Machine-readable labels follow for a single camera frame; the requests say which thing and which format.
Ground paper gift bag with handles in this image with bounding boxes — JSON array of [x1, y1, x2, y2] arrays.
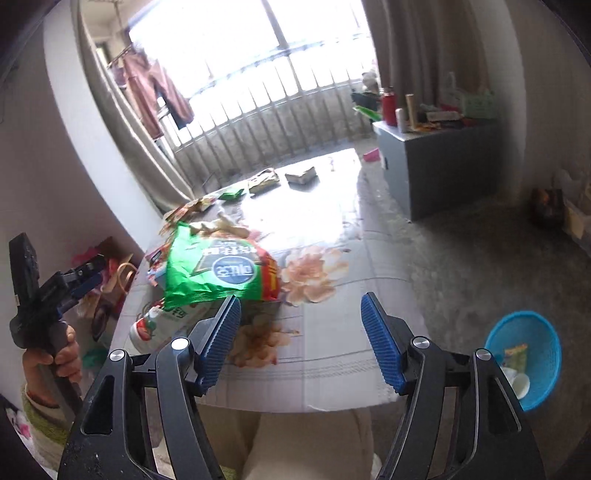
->
[[102, 257, 140, 297]]

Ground teal plastic basket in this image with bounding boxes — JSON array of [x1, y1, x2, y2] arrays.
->
[[463, 91, 498, 119]]

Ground white paper cup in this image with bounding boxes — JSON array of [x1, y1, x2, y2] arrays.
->
[[500, 367, 532, 401]]

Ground green plastic bag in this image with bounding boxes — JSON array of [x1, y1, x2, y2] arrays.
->
[[82, 347, 110, 371]]

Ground white plastic bag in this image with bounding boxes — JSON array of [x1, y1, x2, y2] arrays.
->
[[441, 71, 462, 109]]

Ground light blue carton box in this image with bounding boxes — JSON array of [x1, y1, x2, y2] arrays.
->
[[148, 267, 172, 291]]

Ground black box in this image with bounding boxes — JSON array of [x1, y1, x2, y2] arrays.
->
[[351, 91, 380, 112]]

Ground strawberry yogurt drink bottle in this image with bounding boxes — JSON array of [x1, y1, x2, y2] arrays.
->
[[129, 301, 219, 357]]

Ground dark printed box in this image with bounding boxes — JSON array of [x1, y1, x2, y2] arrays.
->
[[530, 187, 567, 228]]

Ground metal window railing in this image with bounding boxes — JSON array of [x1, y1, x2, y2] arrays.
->
[[157, 41, 385, 191]]

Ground person's left hand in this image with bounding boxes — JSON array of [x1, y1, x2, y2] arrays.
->
[[23, 324, 84, 408]]

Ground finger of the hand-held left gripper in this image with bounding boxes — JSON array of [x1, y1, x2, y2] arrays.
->
[[68, 260, 106, 278], [60, 274, 104, 308]]

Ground green snack bag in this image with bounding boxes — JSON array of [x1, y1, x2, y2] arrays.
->
[[163, 222, 283, 311]]

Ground small cardboard box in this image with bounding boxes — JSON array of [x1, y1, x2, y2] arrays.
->
[[284, 166, 320, 186]]

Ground hanging clothes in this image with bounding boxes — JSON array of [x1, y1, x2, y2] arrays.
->
[[108, 51, 195, 140]]

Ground person's left forearm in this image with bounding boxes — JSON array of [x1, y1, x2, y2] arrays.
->
[[19, 383, 85, 464]]

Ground red thermos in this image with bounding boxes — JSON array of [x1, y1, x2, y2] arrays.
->
[[381, 89, 399, 127]]

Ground beige curtain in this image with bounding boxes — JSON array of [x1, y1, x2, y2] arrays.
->
[[364, 0, 482, 121], [71, 0, 195, 214]]

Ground floral checked tablecloth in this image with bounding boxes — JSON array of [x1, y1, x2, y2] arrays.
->
[[108, 148, 431, 415]]

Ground orange snack wrapper dark label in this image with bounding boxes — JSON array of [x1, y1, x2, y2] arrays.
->
[[145, 233, 177, 273]]

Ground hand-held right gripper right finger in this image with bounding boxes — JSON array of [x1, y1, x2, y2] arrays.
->
[[360, 291, 548, 480]]

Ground grey cabinet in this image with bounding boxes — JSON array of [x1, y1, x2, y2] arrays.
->
[[372, 117, 502, 222]]

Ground white wrapper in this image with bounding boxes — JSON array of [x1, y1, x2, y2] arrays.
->
[[190, 216, 252, 241]]

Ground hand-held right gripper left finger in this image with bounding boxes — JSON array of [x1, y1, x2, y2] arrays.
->
[[58, 294, 242, 480]]

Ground blue plastic wastebasket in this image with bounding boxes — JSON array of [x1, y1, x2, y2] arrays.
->
[[483, 311, 563, 413]]

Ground round metal tin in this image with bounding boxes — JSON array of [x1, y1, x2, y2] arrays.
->
[[90, 301, 115, 345]]

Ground yellow green snack wrapper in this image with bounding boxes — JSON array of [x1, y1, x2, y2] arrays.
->
[[503, 343, 529, 373]]

